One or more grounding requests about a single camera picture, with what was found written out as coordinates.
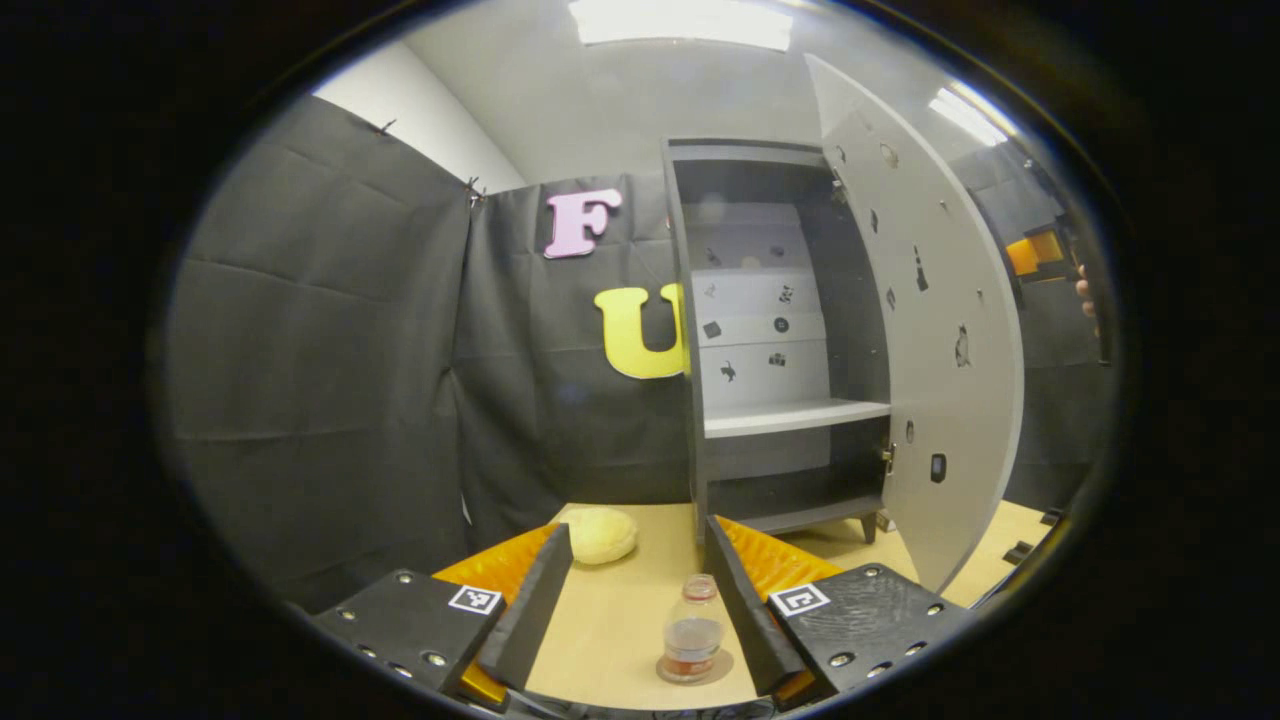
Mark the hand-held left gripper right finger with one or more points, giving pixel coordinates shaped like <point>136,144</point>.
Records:
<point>745,610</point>

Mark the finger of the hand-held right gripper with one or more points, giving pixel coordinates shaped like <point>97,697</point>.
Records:
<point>1035,252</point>

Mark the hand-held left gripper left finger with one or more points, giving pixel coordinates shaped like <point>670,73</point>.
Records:
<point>530,620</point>

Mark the clear plastic bottle red label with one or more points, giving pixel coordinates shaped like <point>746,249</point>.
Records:
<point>692,635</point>

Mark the light grey cabinet door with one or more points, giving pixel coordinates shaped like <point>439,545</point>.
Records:
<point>960,400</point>

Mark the dark grey cabinet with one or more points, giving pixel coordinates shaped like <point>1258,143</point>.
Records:
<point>790,415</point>

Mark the narrow ceiling light panel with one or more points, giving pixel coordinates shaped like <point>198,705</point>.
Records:
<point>970,115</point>

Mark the black backdrop cloth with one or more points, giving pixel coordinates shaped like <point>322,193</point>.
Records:
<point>320,350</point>

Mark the large ceiling light panel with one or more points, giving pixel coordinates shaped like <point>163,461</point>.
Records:
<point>680,22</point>

